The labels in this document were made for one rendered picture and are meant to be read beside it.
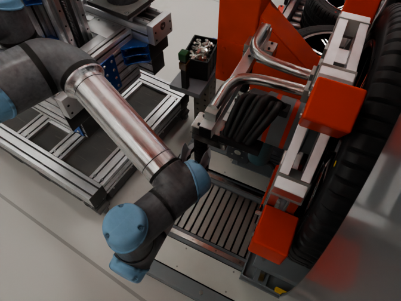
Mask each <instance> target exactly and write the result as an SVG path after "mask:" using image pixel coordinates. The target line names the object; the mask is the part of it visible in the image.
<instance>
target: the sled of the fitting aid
mask: <svg viewBox="0 0 401 301"><path fill-rule="evenodd" d="M255 257H256V254H254V253H252V252H249V253H248V257H247V258H246V261H245V264H244V266H243V269H242V272H241V274H240V277H239V279H240V280H242V281H245V282H247V283H248V284H250V285H253V286H254V287H256V288H259V289H260V290H262V291H265V292H266V293H268V294H271V295H272V296H274V297H277V298H278V299H279V297H280V295H281V294H282V293H286V292H288V291H289V290H291V289H293V288H294V287H295V286H293V285H291V284H289V283H287V282H285V281H283V280H281V279H278V278H276V277H274V276H273V275H270V274H268V273H267V272H264V271H262V270H260V269H258V268H256V267H254V266H253V262H254V260H255Z"/></svg>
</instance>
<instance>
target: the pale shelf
mask: <svg viewBox="0 0 401 301"><path fill-rule="evenodd" d="M215 71H216V64H215V67H214V69H213V71H212V73H211V75H210V77H209V79H208V81H203V80H199V79H194V78H189V85H190V87H189V89H188V90H184V89H182V86H181V71H180V72H179V73H178V75H177V76H176V77H175V78H174V79H173V81H172V82H171V83H170V85H169V87H170V89H172V90H175V91H178V92H180V93H183V94H187V95H189V96H192V97H195V98H197V99H200V98H201V96H202V95H203V93H204V92H205V90H206V89H207V87H208V85H209V84H210V83H211V81H212V80H213V79H214V77H215Z"/></svg>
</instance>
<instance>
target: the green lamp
mask: <svg viewBox="0 0 401 301"><path fill-rule="evenodd" d="M189 58H190V51H188V50H185V49H181V50H180V52H179V53H178V60H179V61H182V62H187V61H188V59H189Z"/></svg>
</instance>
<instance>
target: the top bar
mask: <svg viewBox="0 0 401 301"><path fill-rule="evenodd" d="M271 33H272V28H270V33H269V34H268V36H267V38H263V39H262V40H261V42H260V49H261V50H262V51H263V49H264V47H265V46H266V43H267V42H268V40H269V39H270V37H271ZM256 61H257V60H256V59H255V58H254V57H253V56H252V55H251V53H250V50H249V48H248V50H247V51H246V53H245V54H244V56H243V57H242V59H241V61H240V62H239V64H238V65H237V67H236V69H235V70H234V72H233V73H232V75H231V77H232V76H234V75H237V74H240V73H250V71H251V69H252V68H253V66H254V65H255V62H256ZM231 77H230V78H231ZM241 86H242V85H239V86H237V87H235V88H234V89H233V90H232V91H231V92H230V93H229V95H228V96H227V98H226V100H225V101H224V103H223V105H222V107H221V115H220V116H219V118H218V119H217V122H212V121H209V120H207V119H205V118H204V119H203V121H202V122H201V124H200V126H199V135H201V136H204V137H207V138H209V139H211V138H212V136H213V135H214V133H215V131H216V129H217V128H218V126H219V124H220V122H221V121H222V119H223V118H224V116H225V114H226V112H227V111H228V109H229V107H230V105H231V104H232V102H233V100H234V99H235V97H236V95H237V93H238V92H239V90H240V88H241Z"/></svg>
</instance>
